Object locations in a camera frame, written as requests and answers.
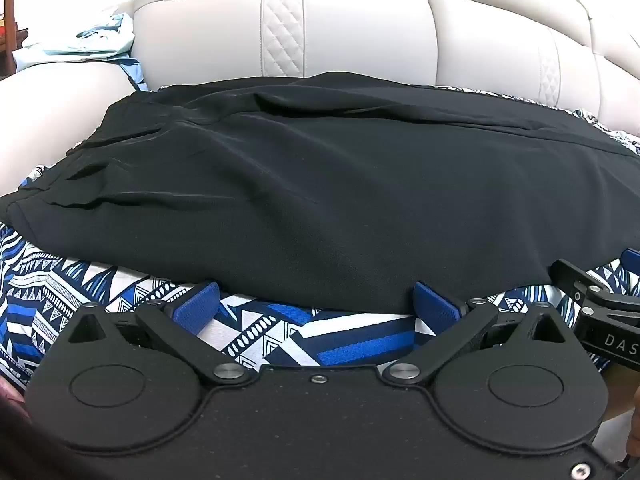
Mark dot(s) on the blue white patterned bed sheet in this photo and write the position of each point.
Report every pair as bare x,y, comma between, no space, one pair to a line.
280,331

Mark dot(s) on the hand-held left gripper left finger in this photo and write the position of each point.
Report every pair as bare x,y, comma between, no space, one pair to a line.
197,306

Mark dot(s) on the light blue cloth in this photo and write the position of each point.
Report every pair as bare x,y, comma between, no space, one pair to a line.
100,36

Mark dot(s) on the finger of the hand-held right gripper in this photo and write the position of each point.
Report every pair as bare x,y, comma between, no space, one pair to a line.
632,257
575,276

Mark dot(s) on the person's right forearm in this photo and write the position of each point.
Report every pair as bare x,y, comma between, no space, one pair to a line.
625,385

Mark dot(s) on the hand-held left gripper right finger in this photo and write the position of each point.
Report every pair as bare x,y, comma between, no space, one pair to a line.
436,305

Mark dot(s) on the beige cushion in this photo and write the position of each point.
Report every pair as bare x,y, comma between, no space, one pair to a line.
50,110

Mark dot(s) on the black pants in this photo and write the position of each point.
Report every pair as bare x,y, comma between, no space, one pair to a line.
320,185

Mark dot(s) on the beige padded headboard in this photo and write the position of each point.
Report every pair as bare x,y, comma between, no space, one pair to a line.
350,25

